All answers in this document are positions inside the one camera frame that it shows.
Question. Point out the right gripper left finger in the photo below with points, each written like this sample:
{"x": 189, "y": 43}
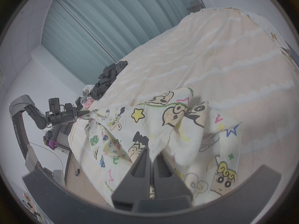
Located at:
{"x": 135, "y": 185}

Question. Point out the white printed garment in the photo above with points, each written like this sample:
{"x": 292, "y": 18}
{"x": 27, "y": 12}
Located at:
{"x": 275, "y": 37}

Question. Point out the grey bedside table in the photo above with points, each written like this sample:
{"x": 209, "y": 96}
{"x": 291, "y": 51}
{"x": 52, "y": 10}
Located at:
{"x": 195, "y": 5}

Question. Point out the small black power adapter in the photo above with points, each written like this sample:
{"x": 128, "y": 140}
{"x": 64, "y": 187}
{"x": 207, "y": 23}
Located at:
{"x": 77, "y": 171}

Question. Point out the bed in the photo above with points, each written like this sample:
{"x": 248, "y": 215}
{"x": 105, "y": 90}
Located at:
{"x": 210, "y": 55}

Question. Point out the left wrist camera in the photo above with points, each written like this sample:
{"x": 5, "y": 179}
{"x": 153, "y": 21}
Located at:
{"x": 54, "y": 103}

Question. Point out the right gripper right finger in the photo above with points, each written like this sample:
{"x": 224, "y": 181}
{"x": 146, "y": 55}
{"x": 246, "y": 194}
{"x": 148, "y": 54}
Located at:
{"x": 170, "y": 185}

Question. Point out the black garment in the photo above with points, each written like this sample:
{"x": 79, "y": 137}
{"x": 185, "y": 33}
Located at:
{"x": 107, "y": 78}

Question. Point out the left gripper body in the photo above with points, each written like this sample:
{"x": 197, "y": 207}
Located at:
{"x": 63, "y": 118}

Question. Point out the white printed pyjama top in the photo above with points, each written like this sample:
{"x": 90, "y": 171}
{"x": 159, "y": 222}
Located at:
{"x": 149, "y": 125}

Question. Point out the pink garment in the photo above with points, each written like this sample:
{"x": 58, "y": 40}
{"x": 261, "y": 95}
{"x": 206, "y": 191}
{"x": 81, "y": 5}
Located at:
{"x": 87, "y": 104}

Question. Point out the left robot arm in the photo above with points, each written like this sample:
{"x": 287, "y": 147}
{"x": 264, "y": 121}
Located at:
{"x": 38, "y": 120}

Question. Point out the blue-green curtain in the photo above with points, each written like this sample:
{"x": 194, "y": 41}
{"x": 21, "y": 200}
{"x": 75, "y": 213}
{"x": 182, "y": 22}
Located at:
{"x": 105, "y": 20}

